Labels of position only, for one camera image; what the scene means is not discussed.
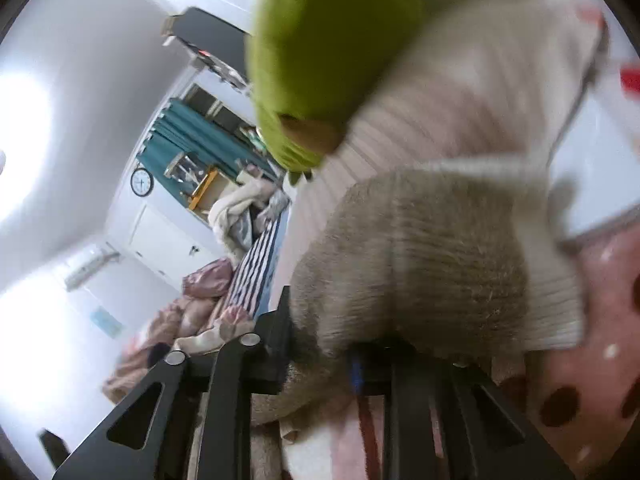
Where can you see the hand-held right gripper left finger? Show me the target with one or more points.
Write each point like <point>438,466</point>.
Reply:
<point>272,360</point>

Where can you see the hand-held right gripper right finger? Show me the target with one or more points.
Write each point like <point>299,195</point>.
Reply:
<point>356,373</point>

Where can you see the beige and cream knit sweater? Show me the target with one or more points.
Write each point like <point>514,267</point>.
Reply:
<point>430,240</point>

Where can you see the blue white striped bed sheet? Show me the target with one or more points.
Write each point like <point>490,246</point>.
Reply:
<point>255,270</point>

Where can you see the pink quilt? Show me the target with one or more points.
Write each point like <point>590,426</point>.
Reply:
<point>170,320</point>

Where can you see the white crumpled blanket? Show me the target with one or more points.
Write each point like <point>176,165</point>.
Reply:
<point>235,215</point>

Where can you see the white wardrobe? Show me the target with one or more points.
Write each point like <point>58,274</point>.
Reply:
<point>155,240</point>

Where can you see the white air conditioner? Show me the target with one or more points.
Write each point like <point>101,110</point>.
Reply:
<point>89,267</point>

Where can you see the pink polka-dot blanket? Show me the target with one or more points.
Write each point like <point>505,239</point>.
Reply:
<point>590,390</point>

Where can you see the small black object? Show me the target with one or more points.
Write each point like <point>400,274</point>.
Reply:
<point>54,449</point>

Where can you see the teal curtain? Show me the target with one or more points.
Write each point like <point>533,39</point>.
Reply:
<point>180,135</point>

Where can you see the green fleece garment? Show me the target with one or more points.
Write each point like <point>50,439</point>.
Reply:
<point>325,50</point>

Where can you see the white cloth with red print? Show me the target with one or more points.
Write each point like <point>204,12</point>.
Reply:
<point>600,160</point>

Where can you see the black flat screen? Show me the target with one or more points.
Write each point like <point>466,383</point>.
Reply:
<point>215,35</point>

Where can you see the light blue wall picture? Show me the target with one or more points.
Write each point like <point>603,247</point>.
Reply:
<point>106,322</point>

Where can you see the yellow wooden frame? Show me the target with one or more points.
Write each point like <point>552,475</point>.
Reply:
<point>202,192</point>

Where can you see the round wall clock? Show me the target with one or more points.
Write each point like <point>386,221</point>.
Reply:
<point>141,181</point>

